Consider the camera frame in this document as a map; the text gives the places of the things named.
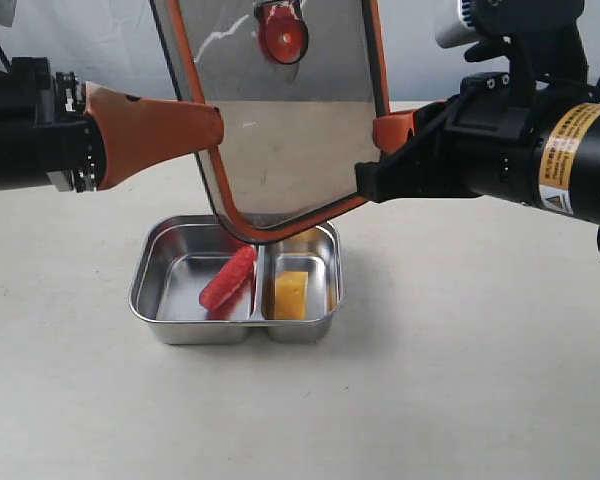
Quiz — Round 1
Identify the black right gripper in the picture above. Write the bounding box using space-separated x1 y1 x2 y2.
354 72 548 203

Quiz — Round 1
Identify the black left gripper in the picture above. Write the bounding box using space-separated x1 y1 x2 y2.
10 57 224 193

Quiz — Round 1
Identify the smoky transparent lunchbox lid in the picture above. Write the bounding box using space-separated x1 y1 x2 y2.
151 1 389 244

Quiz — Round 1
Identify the red toy sausage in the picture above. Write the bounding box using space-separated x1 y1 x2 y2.
199 245 256 310

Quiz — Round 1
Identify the yellow toy cheese wedge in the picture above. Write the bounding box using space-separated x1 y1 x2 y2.
274 271 309 320

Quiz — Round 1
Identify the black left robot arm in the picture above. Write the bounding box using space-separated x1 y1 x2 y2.
0 57 224 193

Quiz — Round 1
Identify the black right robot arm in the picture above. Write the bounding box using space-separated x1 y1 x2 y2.
355 72 600 225

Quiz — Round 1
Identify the stainless steel lunchbox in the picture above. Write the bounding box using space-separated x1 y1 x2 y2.
129 215 343 345

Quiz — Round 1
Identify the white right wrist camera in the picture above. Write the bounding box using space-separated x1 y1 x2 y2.
433 0 519 50

